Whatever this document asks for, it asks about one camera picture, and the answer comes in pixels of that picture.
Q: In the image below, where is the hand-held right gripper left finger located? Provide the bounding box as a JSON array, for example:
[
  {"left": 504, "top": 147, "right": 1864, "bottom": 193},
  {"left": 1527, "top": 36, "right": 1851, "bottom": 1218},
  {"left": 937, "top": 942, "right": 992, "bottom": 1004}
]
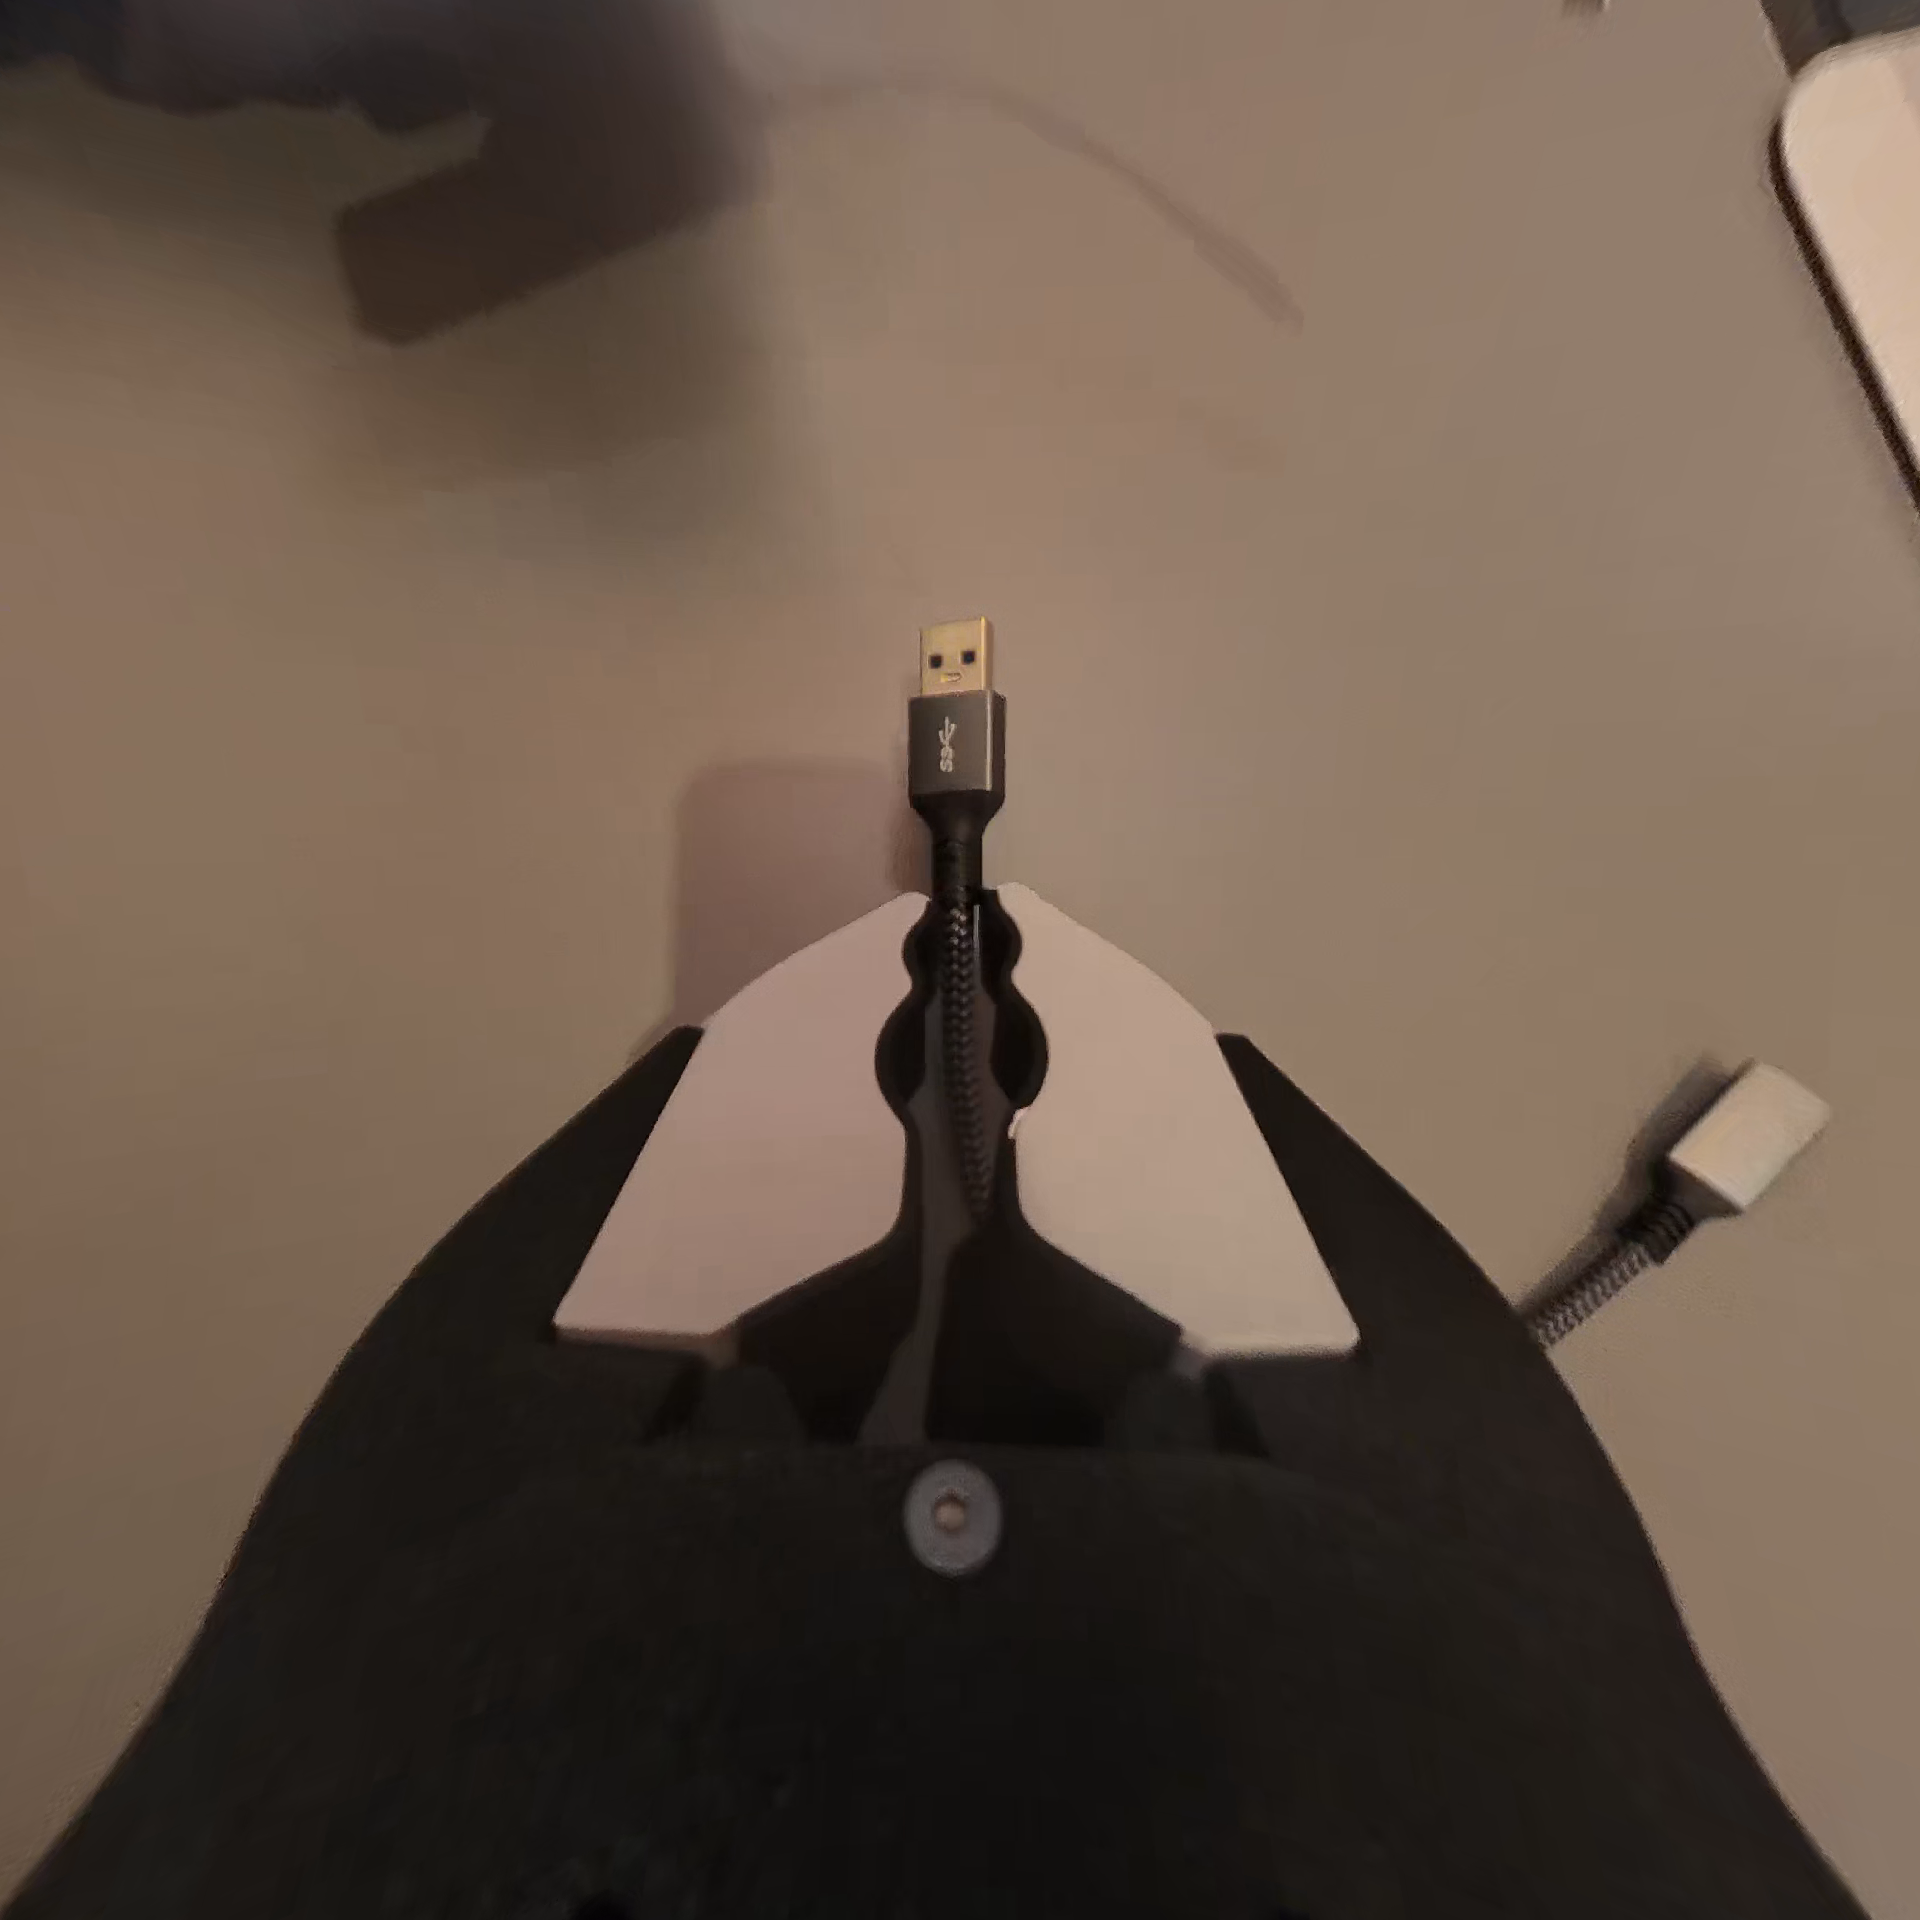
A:
[{"left": 550, "top": 884, "right": 962, "bottom": 1347}]

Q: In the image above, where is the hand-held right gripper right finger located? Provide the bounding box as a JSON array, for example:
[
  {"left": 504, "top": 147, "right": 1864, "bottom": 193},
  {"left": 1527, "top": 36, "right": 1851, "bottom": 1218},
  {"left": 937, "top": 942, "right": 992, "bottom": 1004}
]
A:
[{"left": 983, "top": 883, "right": 1362, "bottom": 1355}]

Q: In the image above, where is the braided usb cable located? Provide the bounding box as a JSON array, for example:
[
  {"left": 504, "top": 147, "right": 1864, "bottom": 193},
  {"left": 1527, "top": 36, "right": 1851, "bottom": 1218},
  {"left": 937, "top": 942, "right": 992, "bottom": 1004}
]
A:
[{"left": 903, "top": 613, "right": 1834, "bottom": 1347}]

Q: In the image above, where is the white flat device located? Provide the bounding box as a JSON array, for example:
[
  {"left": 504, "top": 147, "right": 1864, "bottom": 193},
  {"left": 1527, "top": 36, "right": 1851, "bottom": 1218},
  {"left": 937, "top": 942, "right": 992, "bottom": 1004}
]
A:
[{"left": 1766, "top": 32, "right": 1920, "bottom": 520}]

